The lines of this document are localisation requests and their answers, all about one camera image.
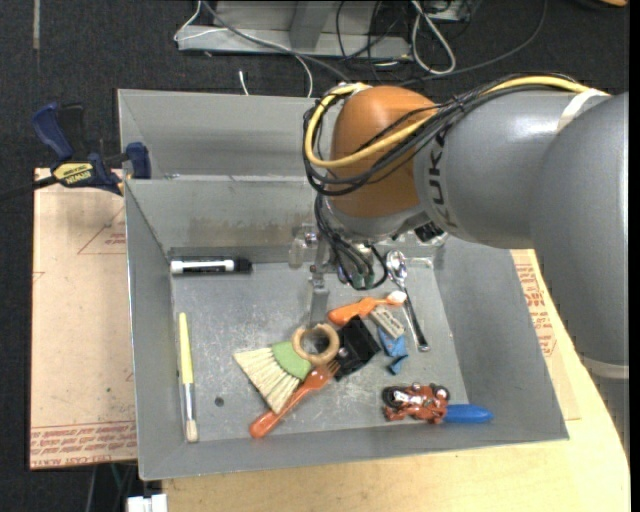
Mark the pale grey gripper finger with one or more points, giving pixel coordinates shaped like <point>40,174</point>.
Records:
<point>319,310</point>

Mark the orange toothbrush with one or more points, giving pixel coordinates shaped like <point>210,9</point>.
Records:
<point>350,312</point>

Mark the black plastic box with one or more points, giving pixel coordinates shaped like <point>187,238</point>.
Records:
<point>357,345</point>

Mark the grey ribbed plastic block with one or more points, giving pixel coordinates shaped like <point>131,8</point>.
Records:
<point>387,321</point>

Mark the metal spoon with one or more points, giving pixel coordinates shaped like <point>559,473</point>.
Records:
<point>398,267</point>

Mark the grey metal bin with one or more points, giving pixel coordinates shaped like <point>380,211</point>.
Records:
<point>240,310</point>

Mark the blue crumpled scrap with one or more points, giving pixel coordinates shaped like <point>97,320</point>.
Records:
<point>395,352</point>

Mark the orange plastic fork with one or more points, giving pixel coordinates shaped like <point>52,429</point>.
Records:
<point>290,405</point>

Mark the black and white marker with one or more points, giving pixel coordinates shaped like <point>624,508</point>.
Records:
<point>205,265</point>

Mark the red-brown toy motorcycle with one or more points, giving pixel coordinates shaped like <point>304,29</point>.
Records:
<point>415,402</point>

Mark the blue oval piece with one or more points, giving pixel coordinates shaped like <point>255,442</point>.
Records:
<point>467,414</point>

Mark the brown cardboard board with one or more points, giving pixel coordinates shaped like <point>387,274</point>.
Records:
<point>80,310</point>

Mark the black cylinder on white bracket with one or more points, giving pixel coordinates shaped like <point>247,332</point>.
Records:
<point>427,232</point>

